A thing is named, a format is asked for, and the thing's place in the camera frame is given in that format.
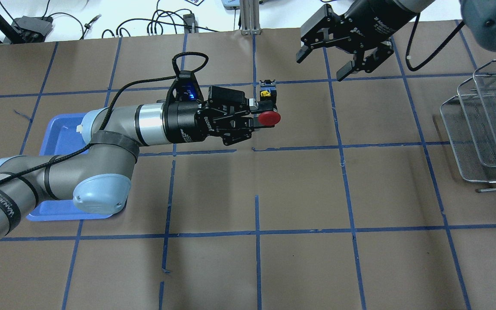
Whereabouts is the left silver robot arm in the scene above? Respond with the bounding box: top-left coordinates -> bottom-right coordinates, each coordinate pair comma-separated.
0,80 -> 281,239

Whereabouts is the aluminium frame post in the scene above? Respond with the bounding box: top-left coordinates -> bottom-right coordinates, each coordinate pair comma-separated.
239,0 -> 261,36

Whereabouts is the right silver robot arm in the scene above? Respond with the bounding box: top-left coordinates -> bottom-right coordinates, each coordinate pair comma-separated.
296,0 -> 496,81

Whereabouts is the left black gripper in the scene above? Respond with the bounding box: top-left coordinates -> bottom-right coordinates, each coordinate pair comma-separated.
164,86 -> 276,146

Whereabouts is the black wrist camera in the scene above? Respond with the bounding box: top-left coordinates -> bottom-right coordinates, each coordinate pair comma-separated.
167,70 -> 204,103

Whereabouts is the blue plastic tray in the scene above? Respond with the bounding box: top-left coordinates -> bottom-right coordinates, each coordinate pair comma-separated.
26,113 -> 112,222

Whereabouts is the red emergency stop button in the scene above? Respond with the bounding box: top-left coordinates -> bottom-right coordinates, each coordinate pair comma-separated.
257,79 -> 281,127

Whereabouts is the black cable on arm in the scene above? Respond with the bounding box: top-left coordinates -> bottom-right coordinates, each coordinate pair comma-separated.
0,52 -> 210,198

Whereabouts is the silver wire mesh shelf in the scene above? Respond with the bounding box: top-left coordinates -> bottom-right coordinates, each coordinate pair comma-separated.
440,59 -> 496,192

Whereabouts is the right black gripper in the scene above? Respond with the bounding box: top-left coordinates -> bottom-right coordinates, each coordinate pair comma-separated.
295,0 -> 417,82

